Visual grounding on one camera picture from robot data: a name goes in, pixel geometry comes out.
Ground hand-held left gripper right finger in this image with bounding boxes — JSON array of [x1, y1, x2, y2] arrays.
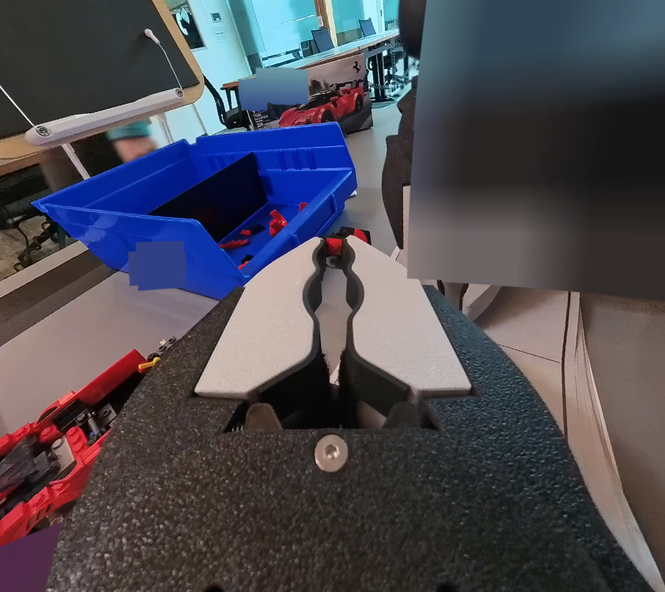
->
[[339, 237, 472, 426]]

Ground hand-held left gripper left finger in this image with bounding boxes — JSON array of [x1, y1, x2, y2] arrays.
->
[[195, 237, 334, 418]]

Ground red and black brick assembly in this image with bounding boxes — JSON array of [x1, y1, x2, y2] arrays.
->
[[325, 226, 371, 270]]

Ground white instruction booklet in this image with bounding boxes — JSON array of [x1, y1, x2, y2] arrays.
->
[[442, 282, 665, 587]]

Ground person's black clothing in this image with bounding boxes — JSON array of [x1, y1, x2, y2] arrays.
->
[[381, 0, 433, 251]]

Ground blue plastic bin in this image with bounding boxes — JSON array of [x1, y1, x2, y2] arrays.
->
[[31, 121, 359, 301]]

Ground black office chair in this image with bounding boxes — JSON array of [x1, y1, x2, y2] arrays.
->
[[203, 75, 251, 131], [0, 170, 65, 270]]

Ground toy car set box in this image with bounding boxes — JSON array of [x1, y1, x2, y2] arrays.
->
[[248, 51, 375, 135]]

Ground red toy brick car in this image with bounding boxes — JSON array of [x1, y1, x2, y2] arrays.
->
[[0, 349, 163, 547]]

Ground long office desk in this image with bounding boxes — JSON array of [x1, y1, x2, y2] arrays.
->
[[223, 29, 401, 89]]

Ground black board with wooden rim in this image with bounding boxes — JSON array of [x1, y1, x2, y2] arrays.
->
[[0, 0, 204, 180]]

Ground white elastic cord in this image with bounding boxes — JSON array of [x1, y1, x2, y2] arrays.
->
[[0, 84, 53, 136], [144, 28, 184, 98]]

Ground framed wall sign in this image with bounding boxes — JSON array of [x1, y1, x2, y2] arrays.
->
[[154, 0, 204, 50]]

